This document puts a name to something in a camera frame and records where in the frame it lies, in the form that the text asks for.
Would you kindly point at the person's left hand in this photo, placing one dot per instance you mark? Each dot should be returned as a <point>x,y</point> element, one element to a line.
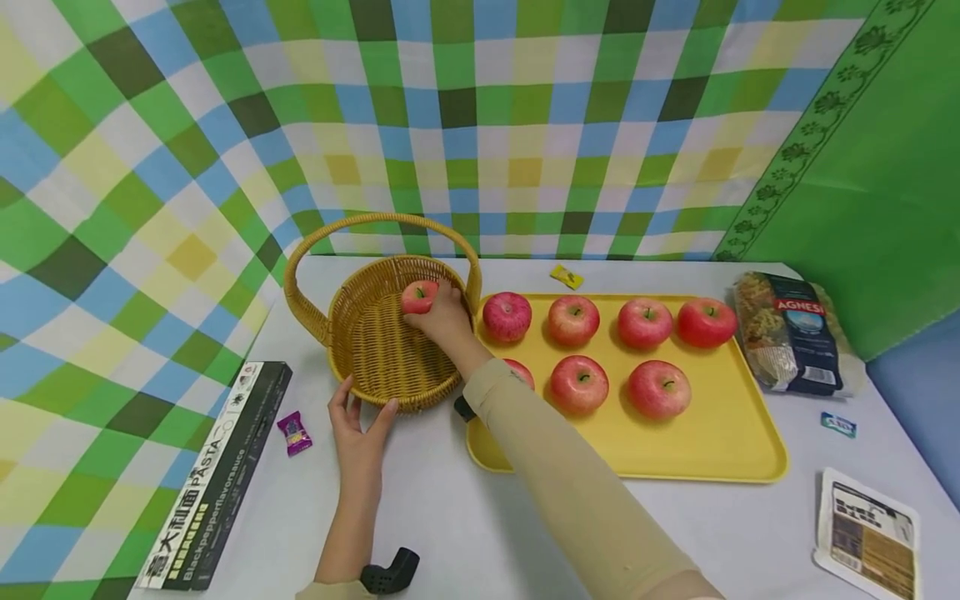
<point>360,454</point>

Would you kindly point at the person's right hand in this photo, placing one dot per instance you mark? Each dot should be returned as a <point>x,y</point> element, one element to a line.
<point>450,325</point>

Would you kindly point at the person's left thumb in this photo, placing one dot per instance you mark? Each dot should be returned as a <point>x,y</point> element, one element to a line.
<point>388,417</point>

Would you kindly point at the person's right thumb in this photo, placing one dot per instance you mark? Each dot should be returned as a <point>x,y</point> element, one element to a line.
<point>420,322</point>

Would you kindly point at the person's right fingers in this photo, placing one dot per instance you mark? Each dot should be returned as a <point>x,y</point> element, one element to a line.
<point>448,296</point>

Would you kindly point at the person's left fingers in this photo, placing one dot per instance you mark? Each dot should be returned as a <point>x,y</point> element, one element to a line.
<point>339,400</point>

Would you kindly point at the red apple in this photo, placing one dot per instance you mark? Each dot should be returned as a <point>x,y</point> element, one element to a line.
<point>416,293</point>

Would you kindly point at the person's right forearm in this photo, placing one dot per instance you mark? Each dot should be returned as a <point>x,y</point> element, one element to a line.
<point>577,492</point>

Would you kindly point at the person's left forearm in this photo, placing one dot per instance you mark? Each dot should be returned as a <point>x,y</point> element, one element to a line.
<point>346,537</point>

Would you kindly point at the purple wrapped candy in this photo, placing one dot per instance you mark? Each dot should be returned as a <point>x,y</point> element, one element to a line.
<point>295,433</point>

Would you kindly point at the black wrist band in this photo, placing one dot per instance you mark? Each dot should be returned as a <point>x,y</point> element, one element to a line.
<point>390,571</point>
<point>463,408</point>

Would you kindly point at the yellow candy wrapper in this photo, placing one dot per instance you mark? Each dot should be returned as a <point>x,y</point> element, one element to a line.
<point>566,276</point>

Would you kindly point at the long black pasta box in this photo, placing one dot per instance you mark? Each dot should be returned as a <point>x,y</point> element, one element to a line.
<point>217,475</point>

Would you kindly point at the group of apples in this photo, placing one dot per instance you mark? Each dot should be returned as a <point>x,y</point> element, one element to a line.
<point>579,384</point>

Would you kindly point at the yellow plastic tray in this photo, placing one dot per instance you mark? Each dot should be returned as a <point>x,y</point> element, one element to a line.
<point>720,433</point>

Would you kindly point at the clear bag of spiral pasta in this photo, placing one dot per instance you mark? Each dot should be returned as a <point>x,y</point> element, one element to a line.
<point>791,333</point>

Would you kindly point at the blue and white candy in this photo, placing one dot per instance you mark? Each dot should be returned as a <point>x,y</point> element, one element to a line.
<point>838,424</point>

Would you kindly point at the white flat food packet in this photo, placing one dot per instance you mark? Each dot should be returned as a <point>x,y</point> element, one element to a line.
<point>868,533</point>

